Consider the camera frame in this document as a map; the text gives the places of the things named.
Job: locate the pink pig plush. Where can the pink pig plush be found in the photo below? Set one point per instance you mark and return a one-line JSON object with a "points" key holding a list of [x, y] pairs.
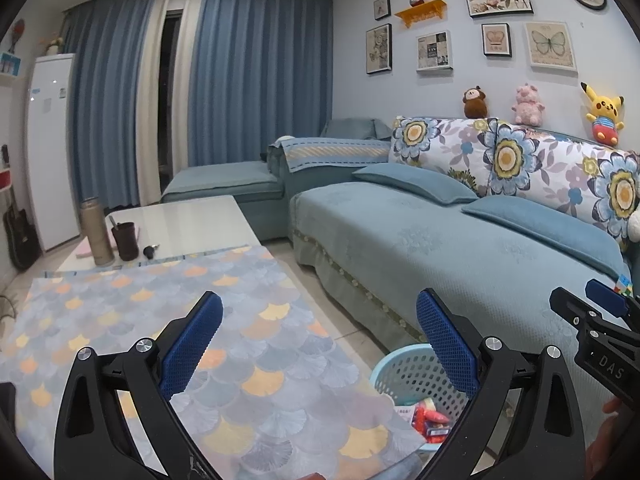
{"points": [[527, 107]]}

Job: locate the teal throw pillow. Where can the teal throw pillow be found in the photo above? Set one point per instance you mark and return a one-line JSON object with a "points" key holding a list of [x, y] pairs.
{"points": [[415, 182], [545, 230]]}

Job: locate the brown monkey plush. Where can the brown monkey plush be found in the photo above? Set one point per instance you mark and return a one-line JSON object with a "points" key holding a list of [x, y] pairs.
{"points": [[475, 105]]}

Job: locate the white plush toy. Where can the white plush toy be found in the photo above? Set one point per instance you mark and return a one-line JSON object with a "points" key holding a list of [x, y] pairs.
{"points": [[635, 227]]}

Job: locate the white bag with black hearts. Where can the white bag with black hearts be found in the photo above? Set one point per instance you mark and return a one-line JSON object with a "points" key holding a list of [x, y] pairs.
{"points": [[405, 414]]}

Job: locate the light blue plastic basket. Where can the light blue plastic basket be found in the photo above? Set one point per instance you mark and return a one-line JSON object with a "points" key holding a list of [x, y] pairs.
{"points": [[400, 380]]}

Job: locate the small black picture frame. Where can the small black picture frame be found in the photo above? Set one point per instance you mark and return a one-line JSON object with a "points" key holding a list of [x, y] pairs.
{"points": [[382, 8]]}

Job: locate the black guitar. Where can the black guitar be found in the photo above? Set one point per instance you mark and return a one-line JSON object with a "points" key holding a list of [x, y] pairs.
{"points": [[20, 235]]}

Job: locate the flower vase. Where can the flower vase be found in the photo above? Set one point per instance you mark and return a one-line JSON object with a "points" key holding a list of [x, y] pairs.
{"points": [[53, 46]]}

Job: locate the floral back cushion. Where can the floral back cushion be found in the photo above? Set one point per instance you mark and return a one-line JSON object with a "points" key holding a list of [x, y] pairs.
{"points": [[530, 170], [620, 195], [435, 145]]}

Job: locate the orange wall shelf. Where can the orange wall shelf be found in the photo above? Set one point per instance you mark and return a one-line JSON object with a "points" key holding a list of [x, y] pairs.
{"points": [[420, 14]]}

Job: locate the red and white wrapper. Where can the red and white wrapper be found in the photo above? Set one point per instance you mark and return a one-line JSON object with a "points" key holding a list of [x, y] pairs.
{"points": [[432, 422]]}

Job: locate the black framed crown picture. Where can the black framed crown picture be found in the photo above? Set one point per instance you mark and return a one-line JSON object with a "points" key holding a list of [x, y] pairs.
{"points": [[496, 40]]}

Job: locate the teal embroidered sofa cover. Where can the teal embroidered sofa cover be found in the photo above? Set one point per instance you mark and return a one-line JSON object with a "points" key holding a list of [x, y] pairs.
{"points": [[400, 240]]}

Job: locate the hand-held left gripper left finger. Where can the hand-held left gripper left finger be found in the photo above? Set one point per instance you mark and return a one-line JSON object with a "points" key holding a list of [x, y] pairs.
{"points": [[195, 340]]}

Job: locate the tall black picture frame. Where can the tall black picture frame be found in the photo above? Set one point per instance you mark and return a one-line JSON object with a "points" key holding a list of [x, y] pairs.
{"points": [[379, 49]]}

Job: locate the scallop patterned table cloth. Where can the scallop patterned table cloth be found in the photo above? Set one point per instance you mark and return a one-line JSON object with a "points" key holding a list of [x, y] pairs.
{"points": [[250, 320]]}

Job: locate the yellow mouse plush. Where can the yellow mouse plush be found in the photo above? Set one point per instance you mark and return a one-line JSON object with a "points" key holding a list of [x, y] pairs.
{"points": [[605, 115]]}

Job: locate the white curtain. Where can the white curtain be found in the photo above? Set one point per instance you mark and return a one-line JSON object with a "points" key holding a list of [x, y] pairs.
{"points": [[150, 110]]}

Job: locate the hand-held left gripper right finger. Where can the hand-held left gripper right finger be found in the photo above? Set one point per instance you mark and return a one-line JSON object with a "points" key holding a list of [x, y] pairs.
{"points": [[445, 340]]}

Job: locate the person's right hand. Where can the person's right hand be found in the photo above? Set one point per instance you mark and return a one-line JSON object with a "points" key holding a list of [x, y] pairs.
{"points": [[602, 440]]}

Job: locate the teal fabric sofa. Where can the teal fabric sofa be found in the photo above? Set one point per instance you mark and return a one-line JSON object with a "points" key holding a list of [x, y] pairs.
{"points": [[215, 180]]}

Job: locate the brown cup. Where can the brown cup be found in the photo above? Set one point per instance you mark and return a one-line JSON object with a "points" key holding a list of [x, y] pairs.
{"points": [[126, 242]]}

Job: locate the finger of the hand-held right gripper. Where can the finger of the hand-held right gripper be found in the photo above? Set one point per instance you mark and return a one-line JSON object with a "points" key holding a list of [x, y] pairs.
{"points": [[565, 305], [605, 292]]}

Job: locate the colourful puzzle cube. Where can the colourful puzzle cube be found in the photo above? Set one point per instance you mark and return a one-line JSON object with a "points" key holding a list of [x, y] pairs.
{"points": [[625, 285]]}

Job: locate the blue curtain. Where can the blue curtain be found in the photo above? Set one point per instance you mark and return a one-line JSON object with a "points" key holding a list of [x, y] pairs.
{"points": [[260, 75], [105, 100]]}

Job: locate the butterfly canvas picture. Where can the butterfly canvas picture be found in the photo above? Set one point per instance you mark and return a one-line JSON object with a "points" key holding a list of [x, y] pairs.
{"points": [[550, 45]]}

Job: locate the black key fob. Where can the black key fob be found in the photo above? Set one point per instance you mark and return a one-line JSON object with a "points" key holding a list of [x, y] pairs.
{"points": [[151, 251]]}

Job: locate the newspaper print canvas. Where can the newspaper print canvas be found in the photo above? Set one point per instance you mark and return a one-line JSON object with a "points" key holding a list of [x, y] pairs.
{"points": [[434, 51]]}

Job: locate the white refrigerator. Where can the white refrigerator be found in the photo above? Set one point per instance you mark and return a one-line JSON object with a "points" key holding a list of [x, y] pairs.
{"points": [[52, 150]]}

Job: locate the gold thermos bottle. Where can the gold thermos bottle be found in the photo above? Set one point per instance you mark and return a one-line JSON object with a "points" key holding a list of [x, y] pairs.
{"points": [[96, 230]]}

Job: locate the striped teal folded throw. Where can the striped teal folded throw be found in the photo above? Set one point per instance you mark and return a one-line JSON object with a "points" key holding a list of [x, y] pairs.
{"points": [[330, 152]]}

